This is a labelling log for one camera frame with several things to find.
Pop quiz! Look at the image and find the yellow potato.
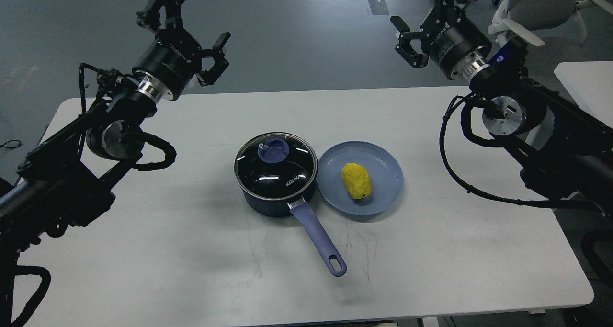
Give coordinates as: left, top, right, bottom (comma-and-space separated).
341, 162, 373, 200

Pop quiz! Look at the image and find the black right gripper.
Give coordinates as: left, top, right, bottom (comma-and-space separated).
390, 0, 492, 80

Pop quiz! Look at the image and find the blue plate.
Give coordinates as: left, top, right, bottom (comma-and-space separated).
316, 141, 404, 218

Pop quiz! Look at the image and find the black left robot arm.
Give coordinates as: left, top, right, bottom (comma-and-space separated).
0, 0, 230, 327

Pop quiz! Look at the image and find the dark blue saucepan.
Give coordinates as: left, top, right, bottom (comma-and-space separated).
234, 132, 347, 277

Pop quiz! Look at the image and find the white grey office chair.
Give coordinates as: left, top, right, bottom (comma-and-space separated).
488, 0, 613, 47

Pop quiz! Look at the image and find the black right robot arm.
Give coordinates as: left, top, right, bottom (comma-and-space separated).
390, 0, 612, 218

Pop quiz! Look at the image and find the white side table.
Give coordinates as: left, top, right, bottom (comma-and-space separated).
554, 61, 613, 128

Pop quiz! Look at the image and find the glass pot lid blue knob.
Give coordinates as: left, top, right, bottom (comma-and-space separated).
234, 132, 318, 196

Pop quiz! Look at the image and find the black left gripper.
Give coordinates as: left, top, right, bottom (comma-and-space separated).
132, 0, 231, 101

